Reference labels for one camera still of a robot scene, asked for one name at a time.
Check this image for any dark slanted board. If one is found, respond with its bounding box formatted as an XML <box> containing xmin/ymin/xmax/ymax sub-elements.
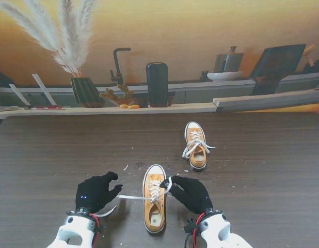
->
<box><xmin>249</xmin><ymin>43</ymin><xmax>307</xmax><ymax>96</ymax></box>

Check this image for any black cylindrical canister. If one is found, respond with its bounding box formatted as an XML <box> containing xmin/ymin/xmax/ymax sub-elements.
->
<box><xmin>145</xmin><ymin>61</ymin><xmax>169</xmax><ymax>108</ymax></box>

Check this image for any long white slanted slat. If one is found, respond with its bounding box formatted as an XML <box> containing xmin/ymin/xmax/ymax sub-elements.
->
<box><xmin>31</xmin><ymin>73</ymin><xmax>58</xmax><ymax>106</ymax></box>

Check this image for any grey metal kettle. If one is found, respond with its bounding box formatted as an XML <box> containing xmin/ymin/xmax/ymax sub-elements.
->
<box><xmin>213</xmin><ymin>45</ymin><xmax>244</xmax><ymax>73</ymax></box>

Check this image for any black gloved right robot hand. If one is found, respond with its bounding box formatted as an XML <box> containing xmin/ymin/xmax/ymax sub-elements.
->
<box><xmin>159</xmin><ymin>176</ymin><xmax>214</xmax><ymax>215</ymax></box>

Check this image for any red right wrist cable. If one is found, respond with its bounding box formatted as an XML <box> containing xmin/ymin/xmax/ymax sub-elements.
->
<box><xmin>193</xmin><ymin>212</ymin><xmax>205</xmax><ymax>247</ymax></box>

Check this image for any black kitchen faucet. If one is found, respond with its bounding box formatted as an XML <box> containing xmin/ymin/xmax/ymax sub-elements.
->
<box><xmin>109</xmin><ymin>47</ymin><xmax>132</xmax><ymax>85</ymax></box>

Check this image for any red left wrist cable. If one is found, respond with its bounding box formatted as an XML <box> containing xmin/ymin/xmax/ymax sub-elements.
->
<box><xmin>89</xmin><ymin>213</ymin><xmax>101</xmax><ymax>243</ymax></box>

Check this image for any dark ribbed vase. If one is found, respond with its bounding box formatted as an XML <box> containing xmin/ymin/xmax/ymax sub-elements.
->
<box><xmin>70</xmin><ymin>76</ymin><xmax>105</xmax><ymax>109</ymax></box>

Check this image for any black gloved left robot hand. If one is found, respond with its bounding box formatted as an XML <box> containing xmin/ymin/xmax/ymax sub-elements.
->
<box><xmin>75</xmin><ymin>172</ymin><xmax>124</xmax><ymax>214</ymax></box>

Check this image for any white shoelace of handled sneaker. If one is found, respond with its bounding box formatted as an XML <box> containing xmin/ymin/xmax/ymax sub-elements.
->
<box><xmin>182</xmin><ymin>131</ymin><xmax>216</xmax><ymax>160</ymax></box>

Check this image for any white pampas grass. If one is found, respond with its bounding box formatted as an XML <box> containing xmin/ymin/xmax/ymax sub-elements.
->
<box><xmin>0</xmin><ymin>0</ymin><xmax>98</xmax><ymax>78</ymax></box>

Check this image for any red wrist cable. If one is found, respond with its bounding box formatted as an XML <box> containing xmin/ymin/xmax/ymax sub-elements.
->
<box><xmin>89</xmin><ymin>213</ymin><xmax>101</xmax><ymax>243</ymax></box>
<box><xmin>193</xmin><ymin>212</ymin><xmax>205</xmax><ymax>247</ymax></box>

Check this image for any short white slanted slat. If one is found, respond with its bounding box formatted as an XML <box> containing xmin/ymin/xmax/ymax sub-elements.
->
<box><xmin>9</xmin><ymin>84</ymin><xmax>31</xmax><ymax>109</ymax></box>

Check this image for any white bowl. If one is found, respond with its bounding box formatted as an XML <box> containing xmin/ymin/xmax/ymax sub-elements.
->
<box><xmin>206</xmin><ymin>71</ymin><xmax>243</xmax><ymax>82</ymax></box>

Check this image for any long white spread shoelace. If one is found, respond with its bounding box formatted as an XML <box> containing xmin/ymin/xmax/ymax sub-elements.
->
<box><xmin>93</xmin><ymin>177</ymin><xmax>176</xmax><ymax>218</ymax></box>

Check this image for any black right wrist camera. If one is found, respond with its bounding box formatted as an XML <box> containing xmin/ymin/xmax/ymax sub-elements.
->
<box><xmin>184</xmin><ymin>218</ymin><xmax>199</xmax><ymax>233</ymax></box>

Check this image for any light wooden shelf plank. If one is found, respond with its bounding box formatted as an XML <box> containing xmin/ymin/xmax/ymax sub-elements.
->
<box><xmin>0</xmin><ymin>102</ymin><xmax>217</xmax><ymax>119</ymax></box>

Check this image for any grey shelf plank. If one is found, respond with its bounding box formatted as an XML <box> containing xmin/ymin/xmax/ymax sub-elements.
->
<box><xmin>212</xmin><ymin>89</ymin><xmax>319</xmax><ymax>113</ymax></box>

